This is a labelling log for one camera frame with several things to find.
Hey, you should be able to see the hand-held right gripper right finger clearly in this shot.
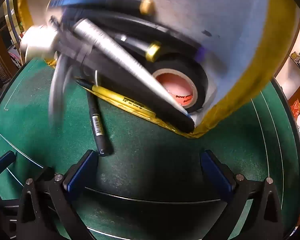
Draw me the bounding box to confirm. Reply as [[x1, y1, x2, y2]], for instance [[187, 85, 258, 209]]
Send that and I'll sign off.
[[200, 150, 285, 240]]

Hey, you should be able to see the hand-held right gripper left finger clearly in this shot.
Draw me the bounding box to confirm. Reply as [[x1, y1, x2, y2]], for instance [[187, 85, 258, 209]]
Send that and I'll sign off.
[[15, 149, 100, 240]]

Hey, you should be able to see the white medicine bottle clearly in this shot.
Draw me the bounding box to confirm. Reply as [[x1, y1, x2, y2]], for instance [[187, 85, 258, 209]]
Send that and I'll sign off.
[[20, 24, 63, 61]]

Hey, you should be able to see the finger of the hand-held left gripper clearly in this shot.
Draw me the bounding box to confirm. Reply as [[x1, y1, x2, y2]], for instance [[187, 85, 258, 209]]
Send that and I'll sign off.
[[0, 151, 17, 177]]

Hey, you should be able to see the black pen gold ring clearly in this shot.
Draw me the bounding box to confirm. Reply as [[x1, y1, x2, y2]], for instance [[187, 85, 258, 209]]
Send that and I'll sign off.
[[114, 34, 163, 62]]

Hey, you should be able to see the yellow pen black grip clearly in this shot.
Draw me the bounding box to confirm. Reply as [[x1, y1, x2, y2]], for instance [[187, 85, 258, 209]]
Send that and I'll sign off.
[[74, 78, 165, 125]]

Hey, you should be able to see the group of black pens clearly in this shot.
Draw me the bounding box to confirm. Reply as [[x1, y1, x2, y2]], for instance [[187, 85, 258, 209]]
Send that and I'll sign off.
[[72, 12, 208, 61]]

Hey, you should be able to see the red plastic bag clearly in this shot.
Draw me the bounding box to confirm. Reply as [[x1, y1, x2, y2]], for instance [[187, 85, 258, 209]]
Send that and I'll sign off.
[[290, 99, 300, 123]]

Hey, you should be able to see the black pen gold cap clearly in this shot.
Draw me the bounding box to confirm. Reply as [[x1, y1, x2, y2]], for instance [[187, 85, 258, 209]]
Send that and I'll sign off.
[[48, 0, 156, 16]]

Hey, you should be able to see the black tape roll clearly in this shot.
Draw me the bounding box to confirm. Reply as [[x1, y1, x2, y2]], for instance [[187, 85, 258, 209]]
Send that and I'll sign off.
[[142, 52, 208, 113]]

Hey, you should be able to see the thick black marker white end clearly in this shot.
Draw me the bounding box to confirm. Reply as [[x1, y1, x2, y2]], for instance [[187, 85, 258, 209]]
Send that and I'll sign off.
[[60, 17, 196, 133]]

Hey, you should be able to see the yellow lined tray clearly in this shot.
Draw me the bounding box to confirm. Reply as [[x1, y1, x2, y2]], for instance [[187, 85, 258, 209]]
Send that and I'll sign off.
[[17, 0, 300, 140]]

